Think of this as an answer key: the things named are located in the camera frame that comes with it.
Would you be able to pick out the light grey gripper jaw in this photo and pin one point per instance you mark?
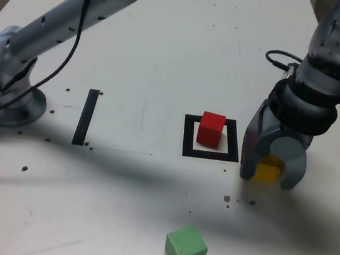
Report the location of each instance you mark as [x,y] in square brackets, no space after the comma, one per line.
[290,150]

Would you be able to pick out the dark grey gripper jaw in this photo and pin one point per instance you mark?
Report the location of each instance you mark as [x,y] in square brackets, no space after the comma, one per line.
[249,151]

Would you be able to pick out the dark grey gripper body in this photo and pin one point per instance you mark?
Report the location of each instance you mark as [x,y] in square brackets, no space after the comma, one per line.
[270,125]

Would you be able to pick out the yellow cube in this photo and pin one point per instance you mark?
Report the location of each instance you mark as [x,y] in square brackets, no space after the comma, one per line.
[266,174]

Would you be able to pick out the red cube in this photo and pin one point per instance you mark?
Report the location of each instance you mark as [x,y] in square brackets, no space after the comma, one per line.
[209,130]

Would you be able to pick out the green cube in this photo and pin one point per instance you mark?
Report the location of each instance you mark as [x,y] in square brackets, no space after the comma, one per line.
[186,250]

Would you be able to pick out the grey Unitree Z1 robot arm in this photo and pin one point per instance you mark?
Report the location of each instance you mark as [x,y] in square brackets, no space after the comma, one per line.
[62,17]

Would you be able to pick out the black tape square outline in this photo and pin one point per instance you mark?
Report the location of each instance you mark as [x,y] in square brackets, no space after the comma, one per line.
[187,136]

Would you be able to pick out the black tape strip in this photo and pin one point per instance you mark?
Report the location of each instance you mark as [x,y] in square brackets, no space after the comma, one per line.
[85,115]

